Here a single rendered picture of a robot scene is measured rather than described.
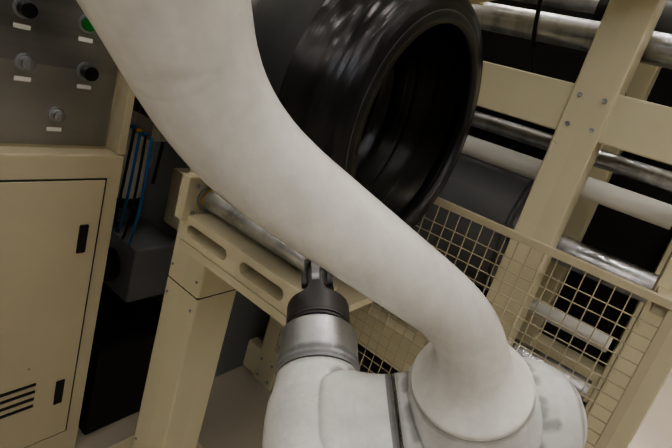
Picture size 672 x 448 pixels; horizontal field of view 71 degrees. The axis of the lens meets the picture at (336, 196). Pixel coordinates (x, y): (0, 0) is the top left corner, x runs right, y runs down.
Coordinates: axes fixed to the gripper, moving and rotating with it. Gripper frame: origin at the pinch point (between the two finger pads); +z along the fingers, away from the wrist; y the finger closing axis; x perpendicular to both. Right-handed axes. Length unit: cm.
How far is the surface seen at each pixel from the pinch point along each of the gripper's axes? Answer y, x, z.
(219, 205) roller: 14.3, -21.5, 21.4
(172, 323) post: 53, -42, 22
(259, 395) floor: 123, -32, 40
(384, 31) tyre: -22.0, 11.1, 14.0
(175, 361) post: 60, -42, 16
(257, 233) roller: 14.7, -12.9, 13.0
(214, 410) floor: 113, -46, 30
